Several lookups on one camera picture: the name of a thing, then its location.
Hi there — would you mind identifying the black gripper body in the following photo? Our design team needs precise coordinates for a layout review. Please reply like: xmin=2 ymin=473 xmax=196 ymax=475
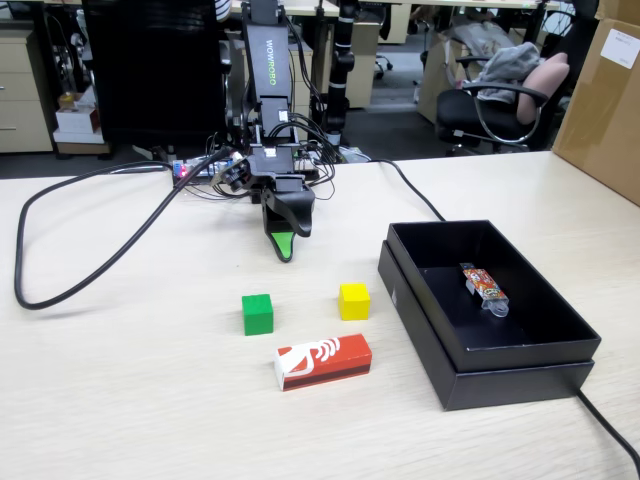
xmin=248 ymin=142 xmax=307 ymax=195

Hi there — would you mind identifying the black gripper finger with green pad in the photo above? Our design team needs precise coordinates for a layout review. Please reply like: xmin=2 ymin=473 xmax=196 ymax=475
xmin=277 ymin=189 xmax=316 ymax=239
xmin=259 ymin=188 xmax=297 ymax=265

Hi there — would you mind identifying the green wooden cube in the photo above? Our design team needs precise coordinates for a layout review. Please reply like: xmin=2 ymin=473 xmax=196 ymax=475
xmin=241 ymin=293 xmax=275 ymax=337

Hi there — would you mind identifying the yellow wooden cube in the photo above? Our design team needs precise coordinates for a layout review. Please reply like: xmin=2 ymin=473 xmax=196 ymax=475
xmin=338 ymin=283 xmax=372 ymax=322

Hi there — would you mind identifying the red and white carton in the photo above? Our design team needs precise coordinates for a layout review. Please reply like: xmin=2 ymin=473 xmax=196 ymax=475
xmin=273 ymin=333 xmax=374 ymax=392

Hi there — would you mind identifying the flat white box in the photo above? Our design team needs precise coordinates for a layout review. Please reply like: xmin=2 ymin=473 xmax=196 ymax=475
xmin=52 ymin=128 xmax=107 ymax=145

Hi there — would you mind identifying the white box brown side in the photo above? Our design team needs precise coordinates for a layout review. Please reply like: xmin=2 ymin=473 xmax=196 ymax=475
xmin=54 ymin=104 xmax=101 ymax=134

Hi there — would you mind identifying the black cardboard box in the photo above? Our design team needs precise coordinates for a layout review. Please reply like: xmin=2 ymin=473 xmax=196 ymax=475
xmin=387 ymin=219 xmax=602 ymax=374

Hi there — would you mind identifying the black open box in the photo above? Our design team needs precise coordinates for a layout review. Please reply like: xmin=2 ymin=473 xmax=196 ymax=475
xmin=377 ymin=239 xmax=596 ymax=412

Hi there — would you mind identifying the large brown cardboard box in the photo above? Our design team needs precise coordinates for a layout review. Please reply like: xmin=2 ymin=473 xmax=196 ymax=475
xmin=552 ymin=17 xmax=640 ymax=206

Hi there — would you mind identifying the small brown cardboard box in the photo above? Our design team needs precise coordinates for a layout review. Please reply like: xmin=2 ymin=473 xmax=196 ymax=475
xmin=597 ymin=0 xmax=640 ymax=21

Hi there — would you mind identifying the black and white pole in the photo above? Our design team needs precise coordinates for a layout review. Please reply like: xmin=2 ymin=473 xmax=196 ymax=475
xmin=324 ymin=0 xmax=357 ymax=149

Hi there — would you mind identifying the black chair with armrests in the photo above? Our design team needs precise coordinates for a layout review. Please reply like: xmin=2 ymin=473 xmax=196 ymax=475
xmin=434 ymin=54 xmax=551 ymax=154

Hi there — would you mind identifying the colourful candy tube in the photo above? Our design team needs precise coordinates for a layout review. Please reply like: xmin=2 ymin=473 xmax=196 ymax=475
xmin=459 ymin=262 xmax=511 ymax=320

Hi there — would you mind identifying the grey cloth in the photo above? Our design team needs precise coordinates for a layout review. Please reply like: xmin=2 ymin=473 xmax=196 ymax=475
xmin=477 ymin=42 xmax=544 ymax=104

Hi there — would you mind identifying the beige drawer cabinet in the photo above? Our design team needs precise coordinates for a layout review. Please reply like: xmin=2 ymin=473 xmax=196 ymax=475
xmin=0 ymin=29 xmax=54 ymax=154

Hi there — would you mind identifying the pink cushion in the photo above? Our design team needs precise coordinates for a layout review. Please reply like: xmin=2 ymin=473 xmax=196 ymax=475
xmin=516 ymin=52 xmax=571 ymax=125

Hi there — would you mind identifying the white shipping label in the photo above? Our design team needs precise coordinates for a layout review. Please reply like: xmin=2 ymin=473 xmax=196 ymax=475
xmin=599 ymin=28 xmax=640 ymax=70

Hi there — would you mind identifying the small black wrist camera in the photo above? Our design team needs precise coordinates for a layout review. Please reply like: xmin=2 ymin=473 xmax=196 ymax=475
xmin=219 ymin=157 xmax=251 ymax=194

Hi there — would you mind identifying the controller board with wires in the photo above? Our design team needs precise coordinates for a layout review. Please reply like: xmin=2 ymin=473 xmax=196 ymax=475
xmin=172 ymin=152 xmax=321 ymax=190

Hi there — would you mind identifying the beige pedestal cabinet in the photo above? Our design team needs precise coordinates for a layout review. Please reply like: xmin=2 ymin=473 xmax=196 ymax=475
xmin=344 ymin=22 xmax=381 ymax=109

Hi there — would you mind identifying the thick black camera cable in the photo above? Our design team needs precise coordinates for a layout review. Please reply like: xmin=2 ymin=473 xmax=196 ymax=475
xmin=13 ymin=149 xmax=241 ymax=311

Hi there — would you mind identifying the black power cable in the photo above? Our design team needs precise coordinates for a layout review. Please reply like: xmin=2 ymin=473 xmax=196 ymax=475
xmin=359 ymin=158 xmax=640 ymax=469

